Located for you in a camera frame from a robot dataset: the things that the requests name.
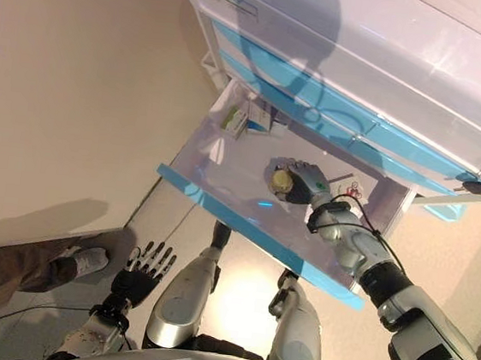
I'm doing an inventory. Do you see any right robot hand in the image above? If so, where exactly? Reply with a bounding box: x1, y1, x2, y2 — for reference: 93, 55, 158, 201
260, 156, 339, 210

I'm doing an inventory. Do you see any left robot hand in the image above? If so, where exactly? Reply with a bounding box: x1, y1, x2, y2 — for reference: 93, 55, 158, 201
108, 237, 180, 312

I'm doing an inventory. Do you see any yellow medicine bottle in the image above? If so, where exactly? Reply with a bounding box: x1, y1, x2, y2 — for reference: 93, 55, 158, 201
268, 167, 298, 196

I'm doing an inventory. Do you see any blue-fronted cart drawer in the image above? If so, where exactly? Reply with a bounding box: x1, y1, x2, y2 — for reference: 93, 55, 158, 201
143, 72, 427, 317

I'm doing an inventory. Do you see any blue white medicine box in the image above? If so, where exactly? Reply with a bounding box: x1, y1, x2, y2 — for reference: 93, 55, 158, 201
244, 97, 276, 134

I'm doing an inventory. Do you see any green white medicine box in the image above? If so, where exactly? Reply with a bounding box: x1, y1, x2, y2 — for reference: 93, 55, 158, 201
220, 103, 252, 142

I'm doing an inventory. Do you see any clear plastic bag red print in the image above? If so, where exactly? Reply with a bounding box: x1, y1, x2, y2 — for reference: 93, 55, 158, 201
327, 169, 380, 204

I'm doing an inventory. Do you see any left silver robot leg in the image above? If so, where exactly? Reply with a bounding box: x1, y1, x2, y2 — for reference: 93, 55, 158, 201
142, 215, 234, 358

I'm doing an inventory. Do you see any person in brown trousers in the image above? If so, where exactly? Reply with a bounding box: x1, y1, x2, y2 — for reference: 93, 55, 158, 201
0, 226, 112, 339

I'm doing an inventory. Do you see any blue waste bin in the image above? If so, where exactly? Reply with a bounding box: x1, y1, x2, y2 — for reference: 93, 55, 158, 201
424, 198, 471, 225

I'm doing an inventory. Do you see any white medical cart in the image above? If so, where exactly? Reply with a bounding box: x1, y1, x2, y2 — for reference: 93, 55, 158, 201
151, 0, 481, 224

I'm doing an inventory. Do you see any clear side bin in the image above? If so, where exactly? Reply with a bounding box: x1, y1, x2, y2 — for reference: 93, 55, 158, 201
198, 52, 228, 81

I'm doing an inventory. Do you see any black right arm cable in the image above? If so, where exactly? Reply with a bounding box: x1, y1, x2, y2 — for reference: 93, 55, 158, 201
324, 192, 417, 277

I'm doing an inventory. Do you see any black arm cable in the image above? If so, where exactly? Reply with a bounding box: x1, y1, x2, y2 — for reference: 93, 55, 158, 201
324, 192, 417, 277
0, 291, 134, 342

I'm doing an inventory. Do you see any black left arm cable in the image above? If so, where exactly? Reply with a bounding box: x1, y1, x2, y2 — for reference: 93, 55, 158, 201
0, 291, 134, 342

